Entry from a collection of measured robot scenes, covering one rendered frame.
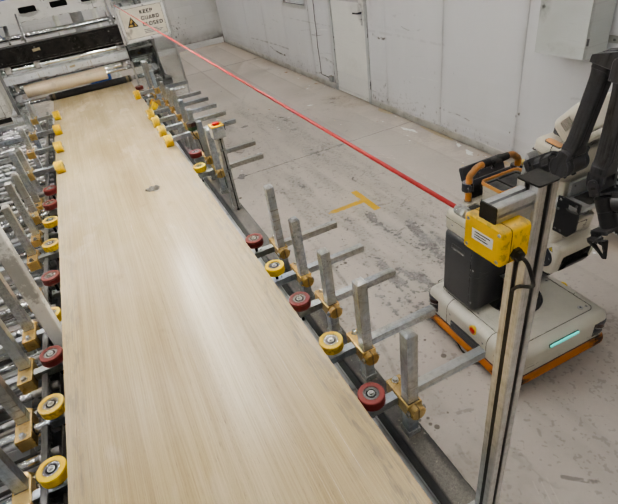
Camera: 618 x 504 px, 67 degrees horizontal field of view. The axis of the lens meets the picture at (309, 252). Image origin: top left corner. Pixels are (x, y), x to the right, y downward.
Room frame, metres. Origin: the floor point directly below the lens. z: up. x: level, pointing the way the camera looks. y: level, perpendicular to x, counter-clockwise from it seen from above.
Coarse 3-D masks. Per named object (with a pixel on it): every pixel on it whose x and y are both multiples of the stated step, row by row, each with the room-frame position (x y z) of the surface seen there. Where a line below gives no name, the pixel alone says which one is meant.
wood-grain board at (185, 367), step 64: (64, 128) 4.04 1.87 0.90; (128, 128) 3.74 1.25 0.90; (64, 192) 2.69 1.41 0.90; (128, 192) 2.53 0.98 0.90; (192, 192) 2.38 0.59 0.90; (64, 256) 1.93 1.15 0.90; (128, 256) 1.83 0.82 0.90; (192, 256) 1.74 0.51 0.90; (64, 320) 1.44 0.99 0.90; (128, 320) 1.37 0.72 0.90; (192, 320) 1.31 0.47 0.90; (256, 320) 1.25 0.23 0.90; (64, 384) 1.10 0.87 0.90; (128, 384) 1.05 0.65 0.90; (192, 384) 1.01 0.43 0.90; (256, 384) 0.96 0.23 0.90; (320, 384) 0.92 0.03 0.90; (128, 448) 0.81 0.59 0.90; (192, 448) 0.78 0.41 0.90; (256, 448) 0.75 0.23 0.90; (320, 448) 0.72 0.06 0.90; (384, 448) 0.69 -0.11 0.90
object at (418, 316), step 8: (416, 312) 1.22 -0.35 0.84; (424, 312) 1.21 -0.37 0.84; (432, 312) 1.22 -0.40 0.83; (400, 320) 1.19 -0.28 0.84; (408, 320) 1.19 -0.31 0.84; (416, 320) 1.19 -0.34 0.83; (384, 328) 1.17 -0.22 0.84; (392, 328) 1.16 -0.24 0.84; (400, 328) 1.17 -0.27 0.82; (376, 336) 1.14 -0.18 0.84; (384, 336) 1.15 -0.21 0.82; (352, 344) 1.12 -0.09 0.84; (344, 352) 1.09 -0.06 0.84; (352, 352) 1.10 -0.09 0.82; (336, 360) 1.08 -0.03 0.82
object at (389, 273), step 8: (384, 272) 1.46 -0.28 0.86; (392, 272) 1.45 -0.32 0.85; (368, 280) 1.42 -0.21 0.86; (376, 280) 1.42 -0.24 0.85; (384, 280) 1.44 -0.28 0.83; (344, 288) 1.40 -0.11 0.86; (336, 296) 1.36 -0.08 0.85; (344, 296) 1.37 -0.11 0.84; (312, 304) 1.34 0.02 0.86; (320, 304) 1.34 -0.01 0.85; (296, 312) 1.33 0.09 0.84; (304, 312) 1.31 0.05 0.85; (312, 312) 1.33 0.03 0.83
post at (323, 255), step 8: (320, 248) 1.33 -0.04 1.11; (320, 256) 1.31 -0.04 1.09; (328, 256) 1.31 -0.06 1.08; (320, 264) 1.32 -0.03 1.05; (328, 264) 1.31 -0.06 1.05; (320, 272) 1.33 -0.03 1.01; (328, 272) 1.31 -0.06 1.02; (328, 280) 1.31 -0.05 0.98; (328, 288) 1.31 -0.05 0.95; (328, 296) 1.31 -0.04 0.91; (328, 304) 1.30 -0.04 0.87; (328, 320) 1.32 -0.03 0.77; (336, 320) 1.31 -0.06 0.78; (336, 328) 1.31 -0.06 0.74
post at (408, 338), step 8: (408, 328) 0.87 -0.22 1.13; (400, 336) 0.86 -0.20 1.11; (408, 336) 0.84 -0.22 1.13; (416, 336) 0.84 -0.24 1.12; (400, 344) 0.86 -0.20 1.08; (408, 344) 0.84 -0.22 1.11; (416, 344) 0.84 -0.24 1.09; (400, 352) 0.86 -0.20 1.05; (408, 352) 0.84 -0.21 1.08; (416, 352) 0.84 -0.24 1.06; (400, 360) 0.87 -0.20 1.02; (408, 360) 0.84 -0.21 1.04; (416, 360) 0.84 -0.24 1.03; (400, 368) 0.87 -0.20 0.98; (408, 368) 0.84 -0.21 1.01; (416, 368) 0.84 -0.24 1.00; (408, 376) 0.84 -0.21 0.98; (416, 376) 0.84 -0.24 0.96; (408, 384) 0.83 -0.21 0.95; (416, 384) 0.84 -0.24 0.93; (408, 392) 0.83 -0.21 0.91; (416, 392) 0.84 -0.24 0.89; (408, 400) 0.83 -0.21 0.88; (408, 424) 0.84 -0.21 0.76; (416, 424) 0.84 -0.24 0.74
